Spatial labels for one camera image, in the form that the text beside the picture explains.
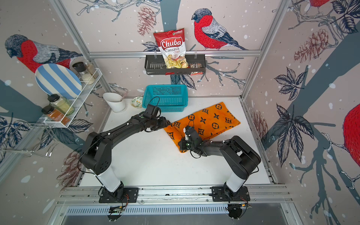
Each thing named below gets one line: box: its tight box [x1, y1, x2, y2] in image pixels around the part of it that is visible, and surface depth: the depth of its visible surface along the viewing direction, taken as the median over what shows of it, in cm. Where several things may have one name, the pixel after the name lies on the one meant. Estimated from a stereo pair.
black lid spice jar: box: [72, 61, 96, 85], surface depth 83 cm
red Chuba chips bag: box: [153, 27, 189, 69], surface depth 83 cm
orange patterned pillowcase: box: [164, 101, 241, 153], surface depth 105 cm
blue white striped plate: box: [34, 62, 83, 100], surface depth 72 cm
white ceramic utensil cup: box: [102, 92, 127, 113], surface depth 109 cm
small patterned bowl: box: [131, 96, 143, 109], surface depth 117 cm
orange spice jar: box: [41, 105, 71, 126], surface depth 63 cm
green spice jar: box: [47, 93, 75, 116], surface depth 67 cm
